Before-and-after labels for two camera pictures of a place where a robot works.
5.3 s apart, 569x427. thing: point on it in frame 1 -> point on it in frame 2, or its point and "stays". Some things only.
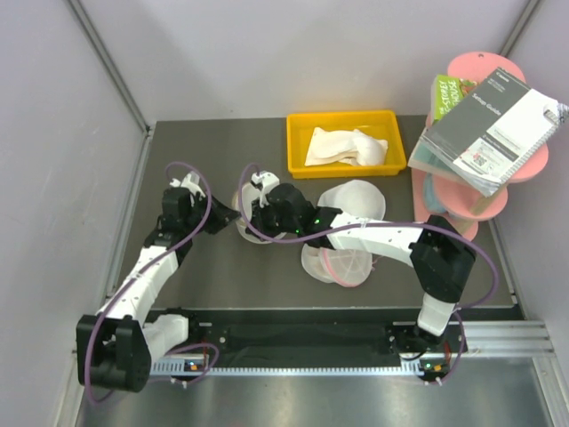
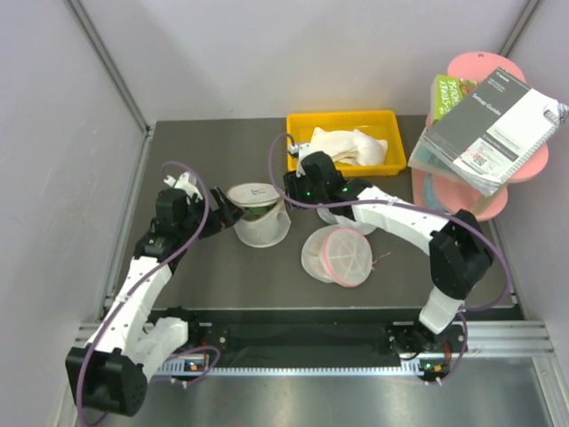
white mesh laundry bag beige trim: [251, 195] stays
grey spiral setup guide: [491, 134] stays
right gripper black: [260, 213] -> [293, 182]
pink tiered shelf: [462, 208] stays
